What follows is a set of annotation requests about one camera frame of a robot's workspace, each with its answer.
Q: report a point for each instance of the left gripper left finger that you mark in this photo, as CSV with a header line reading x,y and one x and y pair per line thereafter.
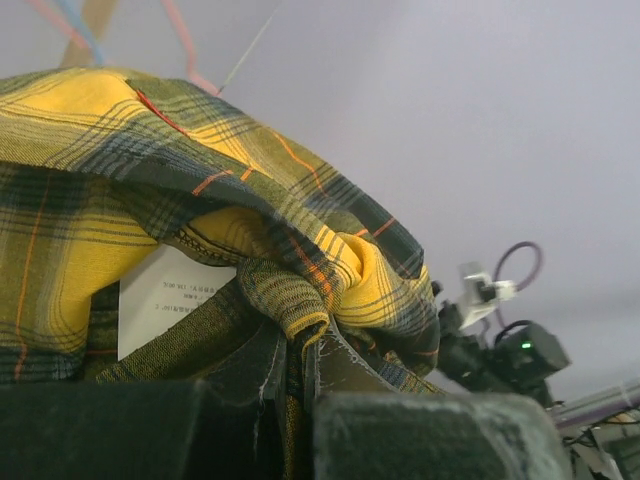
x,y
229,425

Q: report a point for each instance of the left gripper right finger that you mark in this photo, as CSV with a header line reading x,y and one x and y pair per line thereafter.
x,y
365,428

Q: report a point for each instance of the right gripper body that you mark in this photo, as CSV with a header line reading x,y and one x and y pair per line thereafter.
x,y
462,358

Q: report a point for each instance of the yellow plaid shirt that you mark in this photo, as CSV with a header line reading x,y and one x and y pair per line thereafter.
x,y
102,166

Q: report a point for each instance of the pink wire hanger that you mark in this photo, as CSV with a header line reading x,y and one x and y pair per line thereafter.
x,y
84,28

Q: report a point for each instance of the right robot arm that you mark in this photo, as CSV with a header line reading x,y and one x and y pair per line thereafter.
x,y
601,429

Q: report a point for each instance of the wooden clothes rack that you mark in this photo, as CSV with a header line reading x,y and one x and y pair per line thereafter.
x,y
87,35

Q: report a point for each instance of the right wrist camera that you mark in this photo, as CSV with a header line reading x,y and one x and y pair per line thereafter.
x,y
481,294

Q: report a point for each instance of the aluminium rail frame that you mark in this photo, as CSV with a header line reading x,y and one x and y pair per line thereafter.
x,y
598,406

